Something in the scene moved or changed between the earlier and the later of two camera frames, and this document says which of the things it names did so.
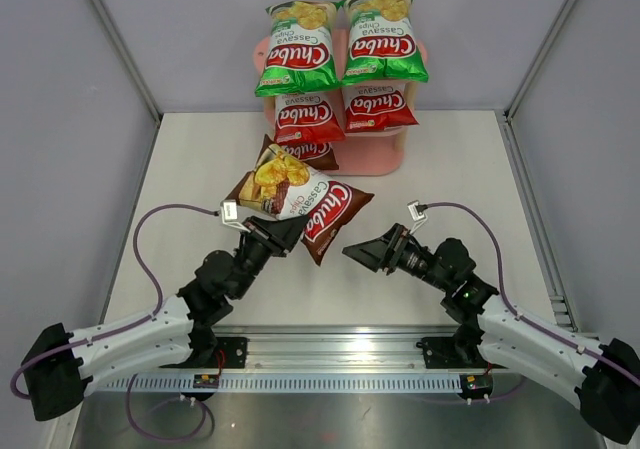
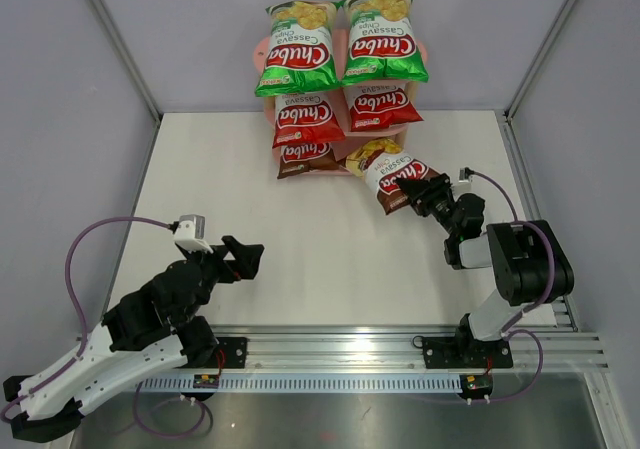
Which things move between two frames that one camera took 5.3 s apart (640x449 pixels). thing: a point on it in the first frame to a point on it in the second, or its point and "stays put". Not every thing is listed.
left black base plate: x=234 y=353 stays put
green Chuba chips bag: x=381 y=40 stays put
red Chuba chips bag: x=308 y=117 stays put
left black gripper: x=278 y=237 to x=246 y=257
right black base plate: x=447 y=352 stays put
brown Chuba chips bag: x=283 y=186 to x=381 y=163
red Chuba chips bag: x=376 y=107 stays put
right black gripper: x=373 y=253 to x=415 y=186
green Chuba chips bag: x=302 y=48 stays put
